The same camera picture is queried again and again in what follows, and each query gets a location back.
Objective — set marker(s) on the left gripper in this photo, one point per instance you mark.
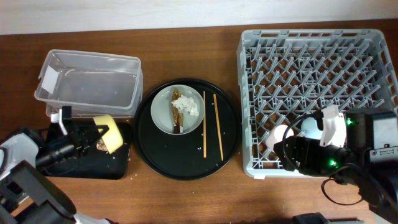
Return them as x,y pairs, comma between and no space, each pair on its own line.
83,140

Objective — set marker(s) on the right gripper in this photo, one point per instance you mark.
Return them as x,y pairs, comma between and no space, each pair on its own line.
309,147

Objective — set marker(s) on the yellow bowl with food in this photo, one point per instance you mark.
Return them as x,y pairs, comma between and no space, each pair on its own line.
112,139

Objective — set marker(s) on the pink cup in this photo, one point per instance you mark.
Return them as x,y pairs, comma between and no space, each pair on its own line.
275,136

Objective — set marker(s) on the light blue cup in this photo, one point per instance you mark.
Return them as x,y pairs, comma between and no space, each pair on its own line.
310,129

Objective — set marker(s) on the grey plate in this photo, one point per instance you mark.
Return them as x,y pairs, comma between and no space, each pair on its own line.
162,114

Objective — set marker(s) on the wooden chopstick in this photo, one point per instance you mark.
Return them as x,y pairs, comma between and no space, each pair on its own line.
218,127
204,126

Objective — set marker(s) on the white napkin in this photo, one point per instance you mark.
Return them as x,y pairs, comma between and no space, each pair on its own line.
184,103

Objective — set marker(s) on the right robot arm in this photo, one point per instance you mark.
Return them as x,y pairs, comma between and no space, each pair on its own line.
358,147

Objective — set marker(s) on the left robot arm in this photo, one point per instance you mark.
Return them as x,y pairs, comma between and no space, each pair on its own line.
27,196

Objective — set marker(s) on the grey dishwasher rack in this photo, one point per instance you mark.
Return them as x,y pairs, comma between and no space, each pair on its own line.
283,74

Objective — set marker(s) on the rice and shell scraps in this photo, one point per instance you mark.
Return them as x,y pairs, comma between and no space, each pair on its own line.
100,145

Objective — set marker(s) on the black rectangular tray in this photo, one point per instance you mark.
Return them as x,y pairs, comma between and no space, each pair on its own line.
95,164

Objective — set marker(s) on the clear plastic bin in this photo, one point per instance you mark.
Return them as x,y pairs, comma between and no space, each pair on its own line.
91,83

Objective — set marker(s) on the black round tray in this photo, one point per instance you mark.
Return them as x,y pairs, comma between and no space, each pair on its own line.
181,157

